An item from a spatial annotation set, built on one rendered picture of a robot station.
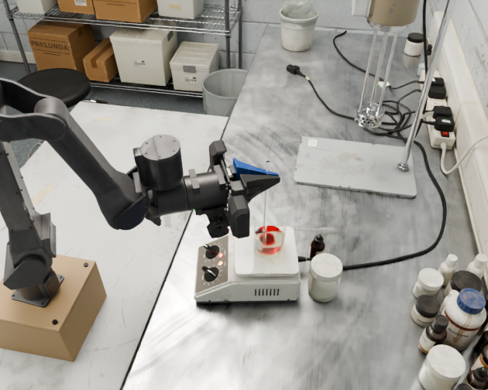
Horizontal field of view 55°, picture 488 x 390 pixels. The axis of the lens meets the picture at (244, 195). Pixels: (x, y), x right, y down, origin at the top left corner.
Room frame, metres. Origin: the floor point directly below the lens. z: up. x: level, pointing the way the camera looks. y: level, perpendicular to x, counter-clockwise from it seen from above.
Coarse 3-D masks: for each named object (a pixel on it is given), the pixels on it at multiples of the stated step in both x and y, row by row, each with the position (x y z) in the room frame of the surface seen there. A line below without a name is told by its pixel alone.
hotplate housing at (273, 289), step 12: (228, 264) 0.57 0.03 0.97; (228, 276) 0.54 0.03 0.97; (276, 276) 0.54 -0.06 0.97; (288, 276) 0.54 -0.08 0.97; (300, 276) 0.54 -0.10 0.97; (216, 288) 0.53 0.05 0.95; (228, 288) 0.52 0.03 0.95; (240, 288) 0.52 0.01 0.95; (252, 288) 0.52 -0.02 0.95; (264, 288) 0.52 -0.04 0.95; (276, 288) 0.52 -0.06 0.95; (288, 288) 0.52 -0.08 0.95; (204, 300) 0.52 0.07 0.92; (216, 300) 0.52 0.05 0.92; (228, 300) 0.52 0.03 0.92; (240, 300) 0.52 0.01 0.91; (252, 300) 0.52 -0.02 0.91; (264, 300) 0.52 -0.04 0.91; (276, 300) 0.53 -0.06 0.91; (288, 300) 0.53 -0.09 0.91
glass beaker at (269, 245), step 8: (272, 208) 0.62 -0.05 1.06; (256, 216) 0.60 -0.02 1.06; (272, 216) 0.62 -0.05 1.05; (280, 216) 0.61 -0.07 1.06; (256, 224) 0.61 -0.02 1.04; (272, 224) 0.62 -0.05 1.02; (280, 224) 0.61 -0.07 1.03; (256, 232) 0.57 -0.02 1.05; (264, 232) 0.56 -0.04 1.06; (272, 232) 0.56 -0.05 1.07; (280, 232) 0.56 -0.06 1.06; (256, 240) 0.57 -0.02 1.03; (264, 240) 0.56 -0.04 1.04; (272, 240) 0.56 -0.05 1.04; (280, 240) 0.57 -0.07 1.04; (256, 248) 0.57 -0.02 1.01; (264, 248) 0.56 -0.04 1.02; (272, 248) 0.56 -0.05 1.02; (280, 248) 0.57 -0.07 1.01; (256, 256) 0.57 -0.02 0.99; (264, 256) 0.56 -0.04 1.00; (272, 256) 0.56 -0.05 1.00
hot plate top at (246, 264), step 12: (252, 228) 0.64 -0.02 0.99; (288, 228) 0.64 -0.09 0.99; (240, 240) 0.61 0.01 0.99; (252, 240) 0.61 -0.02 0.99; (288, 240) 0.61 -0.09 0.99; (240, 252) 0.58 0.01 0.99; (252, 252) 0.58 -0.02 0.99; (288, 252) 0.58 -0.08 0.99; (240, 264) 0.55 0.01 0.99; (252, 264) 0.55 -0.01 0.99; (264, 264) 0.55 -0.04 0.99; (276, 264) 0.55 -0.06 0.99; (288, 264) 0.55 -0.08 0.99; (240, 276) 0.53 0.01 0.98; (252, 276) 0.53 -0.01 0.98; (264, 276) 0.53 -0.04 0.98
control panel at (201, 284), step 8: (216, 240) 0.64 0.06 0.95; (224, 240) 0.64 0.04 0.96; (200, 248) 0.64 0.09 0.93; (224, 248) 0.61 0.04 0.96; (200, 256) 0.62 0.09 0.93; (216, 256) 0.60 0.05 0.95; (224, 256) 0.59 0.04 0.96; (200, 264) 0.60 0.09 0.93; (208, 264) 0.59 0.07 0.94; (216, 264) 0.58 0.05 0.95; (224, 264) 0.57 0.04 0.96; (200, 272) 0.57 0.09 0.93; (224, 272) 0.55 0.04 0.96; (200, 280) 0.55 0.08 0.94; (216, 280) 0.54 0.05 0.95; (224, 280) 0.53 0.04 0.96; (200, 288) 0.54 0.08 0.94; (208, 288) 0.53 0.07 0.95
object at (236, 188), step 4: (224, 168) 0.60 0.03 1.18; (224, 172) 0.59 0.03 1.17; (228, 176) 0.57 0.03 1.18; (228, 180) 0.56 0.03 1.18; (240, 180) 0.56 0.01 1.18; (228, 184) 0.56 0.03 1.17; (232, 184) 0.55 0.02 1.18; (236, 184) 0.55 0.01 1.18; (240, 184) 0.55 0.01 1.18; (232, 188) 0.54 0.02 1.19; (236, 188) 0.54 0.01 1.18; (240, 188) 0.54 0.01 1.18; (232, 192) 0.53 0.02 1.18; (236, 192) 0.54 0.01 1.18; (240, 192) 0.54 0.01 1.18
